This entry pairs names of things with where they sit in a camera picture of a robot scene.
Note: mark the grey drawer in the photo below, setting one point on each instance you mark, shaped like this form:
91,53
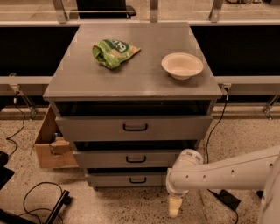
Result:
126,179
125,158
134,128

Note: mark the grey middle drawer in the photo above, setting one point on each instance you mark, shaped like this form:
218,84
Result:
125,158

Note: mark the white paper bowl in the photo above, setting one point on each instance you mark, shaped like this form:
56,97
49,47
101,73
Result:
182,66

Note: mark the black power adapter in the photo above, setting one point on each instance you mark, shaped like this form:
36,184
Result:
229,199

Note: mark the grey top drawer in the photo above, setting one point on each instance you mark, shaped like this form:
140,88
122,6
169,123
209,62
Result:
134,128

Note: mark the black object left edge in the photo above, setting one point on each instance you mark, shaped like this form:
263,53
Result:
5,173

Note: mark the grey bottom drawer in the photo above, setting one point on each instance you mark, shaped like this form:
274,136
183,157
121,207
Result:
126,179

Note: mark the black stand leg right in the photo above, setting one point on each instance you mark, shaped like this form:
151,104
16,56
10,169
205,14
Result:
259,193

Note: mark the black stand leg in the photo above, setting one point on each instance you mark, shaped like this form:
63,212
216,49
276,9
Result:
259,193
64,200

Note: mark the black stand leg left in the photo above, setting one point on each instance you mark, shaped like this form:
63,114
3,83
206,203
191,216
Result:
64,200

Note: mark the green chip bag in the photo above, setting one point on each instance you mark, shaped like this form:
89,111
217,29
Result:
111,53

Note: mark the grey drawer cabinet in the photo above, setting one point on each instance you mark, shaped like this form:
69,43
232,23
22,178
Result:
81,86

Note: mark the brown cardboard box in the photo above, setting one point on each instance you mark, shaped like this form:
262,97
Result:
52,150

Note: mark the black office chair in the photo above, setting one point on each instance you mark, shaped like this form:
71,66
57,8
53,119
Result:
102,9

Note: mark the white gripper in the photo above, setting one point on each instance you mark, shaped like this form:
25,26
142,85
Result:
174,191

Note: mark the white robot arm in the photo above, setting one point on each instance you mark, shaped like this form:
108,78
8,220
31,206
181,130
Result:
257,170

